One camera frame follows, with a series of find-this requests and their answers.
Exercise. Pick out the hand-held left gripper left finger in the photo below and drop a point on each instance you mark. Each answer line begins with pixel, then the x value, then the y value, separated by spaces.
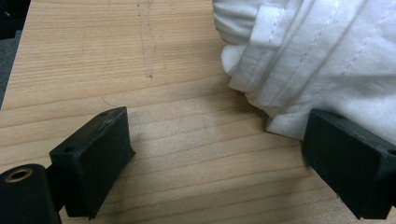
pixel 90 161

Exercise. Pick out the white cloth garment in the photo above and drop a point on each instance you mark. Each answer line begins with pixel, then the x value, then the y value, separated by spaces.
pixel 311 49

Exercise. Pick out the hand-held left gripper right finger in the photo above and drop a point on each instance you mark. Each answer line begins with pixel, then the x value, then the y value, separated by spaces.
pixel 351 165

